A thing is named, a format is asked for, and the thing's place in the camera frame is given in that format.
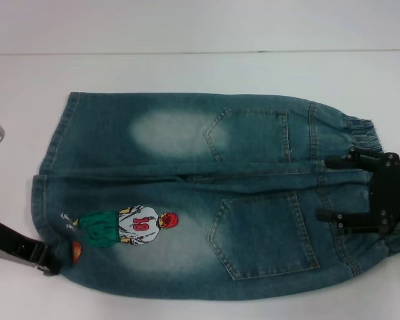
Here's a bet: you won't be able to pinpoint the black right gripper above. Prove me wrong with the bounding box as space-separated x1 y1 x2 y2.
315 147 400 235

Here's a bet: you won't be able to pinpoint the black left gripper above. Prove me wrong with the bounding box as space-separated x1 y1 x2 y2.
0 215 63 277

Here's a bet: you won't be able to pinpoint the blue denim shorts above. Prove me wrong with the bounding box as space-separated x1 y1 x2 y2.
31 90 400 303

